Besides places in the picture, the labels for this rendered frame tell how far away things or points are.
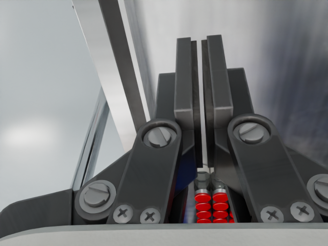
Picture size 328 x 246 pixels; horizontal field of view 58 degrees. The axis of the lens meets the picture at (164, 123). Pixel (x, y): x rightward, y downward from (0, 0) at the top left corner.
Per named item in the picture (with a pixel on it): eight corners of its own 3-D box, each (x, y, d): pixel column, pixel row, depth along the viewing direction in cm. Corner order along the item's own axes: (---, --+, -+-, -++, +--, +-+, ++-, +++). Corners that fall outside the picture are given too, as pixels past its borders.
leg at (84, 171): (133, 54, 123) (92, 238, 70) (112, 56, 124) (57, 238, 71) (128, 35, 116) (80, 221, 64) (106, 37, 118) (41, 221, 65)
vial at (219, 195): (226, 172, 41) (229, 202, 38) (210, 173, 41) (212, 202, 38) (226, 162, 39) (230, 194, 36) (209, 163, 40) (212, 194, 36)
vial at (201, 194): (209, 173, 41) (211, 203, 38) (194, 173, 41) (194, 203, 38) (209, 163, 40) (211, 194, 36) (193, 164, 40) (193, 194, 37)
